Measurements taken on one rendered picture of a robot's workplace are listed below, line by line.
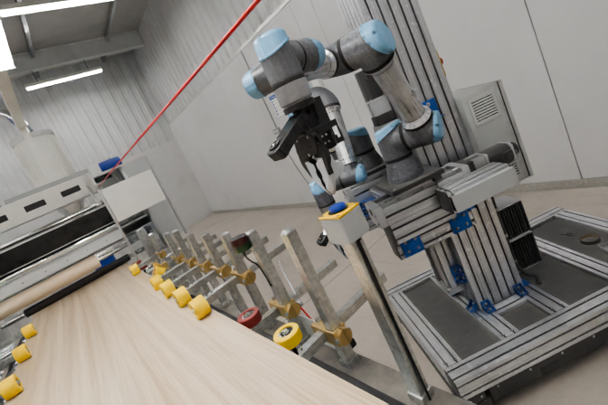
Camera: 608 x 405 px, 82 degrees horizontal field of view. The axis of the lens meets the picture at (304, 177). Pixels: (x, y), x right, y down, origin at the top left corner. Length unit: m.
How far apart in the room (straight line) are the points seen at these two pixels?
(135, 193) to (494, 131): 3.04
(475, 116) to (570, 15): 1.63
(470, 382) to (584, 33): 2.41
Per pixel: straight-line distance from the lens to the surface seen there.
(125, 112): 10.54
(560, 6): 3.23
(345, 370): 1.21
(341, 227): 0.75
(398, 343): 0.92
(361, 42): 1.15
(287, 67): 0.73
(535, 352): 1.84
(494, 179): 1.47
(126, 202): 3.66
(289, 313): 1.29
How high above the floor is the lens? 1.44
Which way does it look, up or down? 9 degrees down
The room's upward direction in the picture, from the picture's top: 25 degrees counter-clockwise
